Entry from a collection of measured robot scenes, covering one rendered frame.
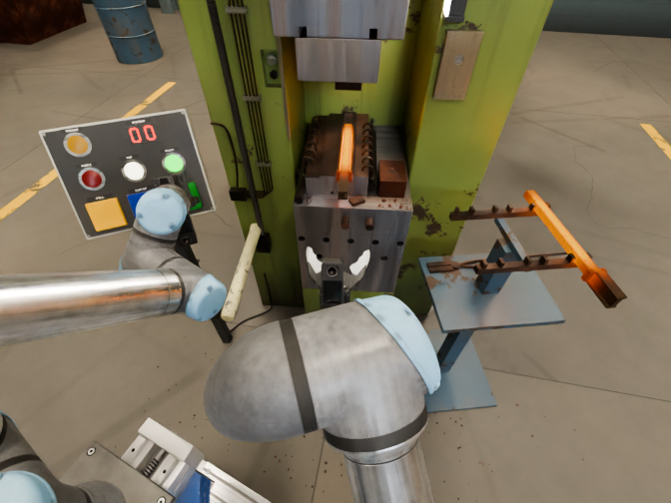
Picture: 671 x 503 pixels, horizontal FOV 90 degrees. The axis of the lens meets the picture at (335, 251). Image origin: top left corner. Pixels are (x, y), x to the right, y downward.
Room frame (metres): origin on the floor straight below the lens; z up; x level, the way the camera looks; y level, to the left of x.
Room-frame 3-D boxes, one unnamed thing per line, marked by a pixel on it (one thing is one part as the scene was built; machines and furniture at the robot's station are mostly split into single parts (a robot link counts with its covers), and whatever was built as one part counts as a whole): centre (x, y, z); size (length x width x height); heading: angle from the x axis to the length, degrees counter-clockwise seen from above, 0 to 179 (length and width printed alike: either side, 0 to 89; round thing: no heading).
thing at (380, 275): (1.09, -0.07, 0.69); 0.56 x 0.38 x 0.45; 177
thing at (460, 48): (0.98, -0.32, 1.27); 0.09 x 0.02 x 0.17; 87
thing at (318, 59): (1.08, -0.01, 1.32); 0.42 x 0.20 x 0.10; 177
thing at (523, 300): (0.69, -0.52, 0.67); 0.40 x 0.30 x 0.02; 96
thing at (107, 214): (0.67, 0.61, 1.01); 0.07 x 0.05 x 0.07; 112
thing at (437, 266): (0.80, -0.63, 0.68); 0.60 x 0.04 x 0.01; 97
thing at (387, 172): (0.92, -0.18, 0.95); 0.12 x 0.09 x 0.07; 177
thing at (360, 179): (1.08, -0.01, 0.96); 0.42 x 0.20 x 0.09; 177
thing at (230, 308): (0.80, 0.35, 0.62); 0.44 x 0.05 x 0.05; 177
